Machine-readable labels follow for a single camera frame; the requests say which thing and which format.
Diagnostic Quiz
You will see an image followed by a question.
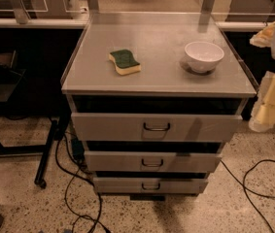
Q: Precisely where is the grey bottom drawer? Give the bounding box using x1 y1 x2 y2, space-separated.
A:
93 178 208 194

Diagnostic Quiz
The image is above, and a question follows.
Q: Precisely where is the green yellow sponge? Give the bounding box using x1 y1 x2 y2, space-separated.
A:
109 50 141 76

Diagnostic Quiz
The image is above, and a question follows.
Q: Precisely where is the grey top drawer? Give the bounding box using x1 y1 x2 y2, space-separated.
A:
71 113 242 142

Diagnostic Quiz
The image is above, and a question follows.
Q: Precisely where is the black metal stand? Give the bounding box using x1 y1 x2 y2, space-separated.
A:
0 51 57 188

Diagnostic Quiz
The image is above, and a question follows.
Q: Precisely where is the black floor cable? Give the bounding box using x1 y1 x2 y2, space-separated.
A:
221 159 275 233
54 131 112 233

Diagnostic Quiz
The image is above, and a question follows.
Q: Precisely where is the white bowl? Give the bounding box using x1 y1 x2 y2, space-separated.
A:
185 41 224 73

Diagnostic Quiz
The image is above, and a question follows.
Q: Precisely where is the grey drawer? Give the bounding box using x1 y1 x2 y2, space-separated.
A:
71 113 242 142
86 150 221 173
93 178 208 194

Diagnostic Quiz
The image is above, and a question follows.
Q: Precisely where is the black floor cable right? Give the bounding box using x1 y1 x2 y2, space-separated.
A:
221 159 275 233

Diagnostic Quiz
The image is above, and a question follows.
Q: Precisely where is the yellow taped gripper finger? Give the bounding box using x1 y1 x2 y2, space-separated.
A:
249 71 275 132

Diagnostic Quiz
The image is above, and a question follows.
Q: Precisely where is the grey drawer cabinet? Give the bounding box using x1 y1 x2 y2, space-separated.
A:
60 11 260 202

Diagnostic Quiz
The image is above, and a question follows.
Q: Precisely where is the black floor cable left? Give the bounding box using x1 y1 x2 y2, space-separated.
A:
54 131 112 233

